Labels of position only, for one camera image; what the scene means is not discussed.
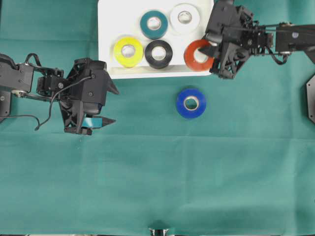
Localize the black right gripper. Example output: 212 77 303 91
198 0 256 79

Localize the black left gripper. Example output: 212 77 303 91
59 58 120 135

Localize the orange tape roll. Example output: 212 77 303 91
184 39 214 72

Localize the white tape roll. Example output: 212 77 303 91
169 3 200 34

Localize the blue tape roll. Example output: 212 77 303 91
176 88 207 119

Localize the black tape roll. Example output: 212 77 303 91
145 40 173 69

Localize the yellow tape roll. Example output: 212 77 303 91
114 36 143 68

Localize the teal tape roll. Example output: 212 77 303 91
140 10 168 40

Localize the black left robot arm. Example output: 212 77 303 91
0 53 119 135

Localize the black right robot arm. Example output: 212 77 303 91
199 0 315 79

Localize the white plastic case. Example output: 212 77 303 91
97 0 214 79

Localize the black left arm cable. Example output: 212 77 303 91
0 53 95 131

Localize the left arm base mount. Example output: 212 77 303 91
0 91 12 122

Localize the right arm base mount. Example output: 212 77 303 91
306 75 315 123

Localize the camera stand at table edge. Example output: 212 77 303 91
149 228 169 236

